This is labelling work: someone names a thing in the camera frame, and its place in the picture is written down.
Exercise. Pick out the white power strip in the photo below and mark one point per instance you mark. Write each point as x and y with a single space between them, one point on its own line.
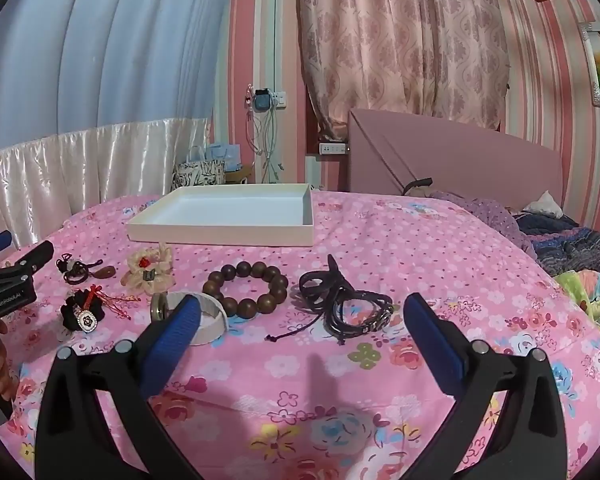
332 148

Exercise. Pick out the pink patterned curtain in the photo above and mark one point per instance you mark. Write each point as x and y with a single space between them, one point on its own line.
400 35

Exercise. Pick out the dark blue patterned blanket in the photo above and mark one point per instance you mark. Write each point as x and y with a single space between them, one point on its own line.
575 247

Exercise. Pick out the white shallow box tray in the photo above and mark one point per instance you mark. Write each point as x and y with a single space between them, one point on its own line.
230 205

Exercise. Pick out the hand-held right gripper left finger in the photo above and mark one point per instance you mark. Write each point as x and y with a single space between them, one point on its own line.
172 345

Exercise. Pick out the green printed blanket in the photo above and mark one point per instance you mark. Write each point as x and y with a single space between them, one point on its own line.
595 295

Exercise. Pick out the white cloth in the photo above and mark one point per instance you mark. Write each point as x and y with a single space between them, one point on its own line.
542 206

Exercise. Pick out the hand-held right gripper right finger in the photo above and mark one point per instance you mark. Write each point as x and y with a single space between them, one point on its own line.
435 345

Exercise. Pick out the black scrunchie with red tassel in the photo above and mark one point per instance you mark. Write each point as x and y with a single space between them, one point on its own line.
72 312

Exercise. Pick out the beige flower hair scrunchie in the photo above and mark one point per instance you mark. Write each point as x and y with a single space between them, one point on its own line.
140 275

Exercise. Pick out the white wall socket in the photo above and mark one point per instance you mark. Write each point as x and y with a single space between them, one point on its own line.
279 99

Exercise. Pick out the black and white floral bag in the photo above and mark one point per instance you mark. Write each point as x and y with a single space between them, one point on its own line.
197 175

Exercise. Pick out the pale blue curtain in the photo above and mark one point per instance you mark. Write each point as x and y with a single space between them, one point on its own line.
105 35

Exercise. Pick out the blue gift bag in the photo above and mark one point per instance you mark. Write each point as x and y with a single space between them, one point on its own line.
225 156

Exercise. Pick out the white satin curtain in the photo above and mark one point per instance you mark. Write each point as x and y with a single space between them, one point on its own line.
80 175

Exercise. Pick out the pink bed headboard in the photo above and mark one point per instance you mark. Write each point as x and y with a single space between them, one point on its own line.
455 160

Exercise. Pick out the pink floral bedsheet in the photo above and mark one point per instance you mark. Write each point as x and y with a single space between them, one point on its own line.
430 270

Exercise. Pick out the purple dotted pillow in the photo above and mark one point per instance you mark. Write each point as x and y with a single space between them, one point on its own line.
485 215

